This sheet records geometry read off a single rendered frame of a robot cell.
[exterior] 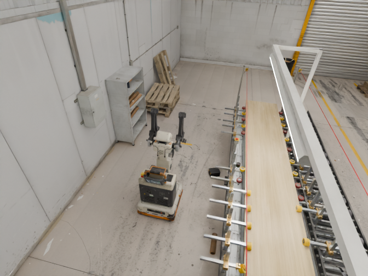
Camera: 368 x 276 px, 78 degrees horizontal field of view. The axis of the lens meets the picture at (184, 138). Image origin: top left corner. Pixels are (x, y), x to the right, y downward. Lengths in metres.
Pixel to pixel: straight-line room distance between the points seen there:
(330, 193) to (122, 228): 3.21
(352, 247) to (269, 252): 1.76
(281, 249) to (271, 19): 8.72
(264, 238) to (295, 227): 0.45
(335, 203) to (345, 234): 0.16
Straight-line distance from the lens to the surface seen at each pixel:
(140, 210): 3.92
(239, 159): 4.20
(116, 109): 4.97
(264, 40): 10.41
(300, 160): 1.68
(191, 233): 3.86
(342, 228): 1.24
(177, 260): 3.65
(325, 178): 1.42
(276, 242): 2.98
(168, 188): 3.39
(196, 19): 10.39
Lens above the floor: 3.32
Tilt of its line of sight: 37 degrees down
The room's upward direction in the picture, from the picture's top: 3 degrees clockwise
